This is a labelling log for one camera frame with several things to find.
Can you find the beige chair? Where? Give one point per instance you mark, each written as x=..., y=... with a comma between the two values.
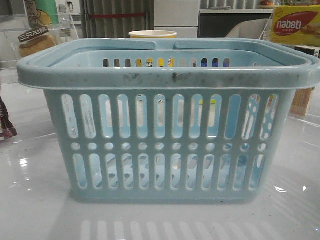
x=252, y=29

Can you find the green cartoon snack package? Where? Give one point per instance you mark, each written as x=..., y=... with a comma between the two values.
x=42, y=13

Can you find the black white small box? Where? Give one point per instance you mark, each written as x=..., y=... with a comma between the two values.
x=310, y=50

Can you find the clear acrylic display shelf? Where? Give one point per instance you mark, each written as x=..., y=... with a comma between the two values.
x=14, y=22

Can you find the orange wafer box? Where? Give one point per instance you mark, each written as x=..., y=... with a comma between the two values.
x=301, y=102

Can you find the packaged bread with brown label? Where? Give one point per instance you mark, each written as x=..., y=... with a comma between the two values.
x=35, y=40

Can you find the dark red snack bag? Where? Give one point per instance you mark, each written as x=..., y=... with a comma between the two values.
x=7, y=129

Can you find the light blue plastic basket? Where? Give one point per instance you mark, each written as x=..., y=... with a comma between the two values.
x=194, y=120

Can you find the white cabinet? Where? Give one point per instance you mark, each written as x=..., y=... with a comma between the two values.
x=180, y=16

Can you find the yellow nabati wafer box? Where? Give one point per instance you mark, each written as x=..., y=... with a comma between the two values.
x=296, y=25

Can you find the yellow paper cup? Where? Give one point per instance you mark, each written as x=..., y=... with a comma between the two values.
x=152, y=34

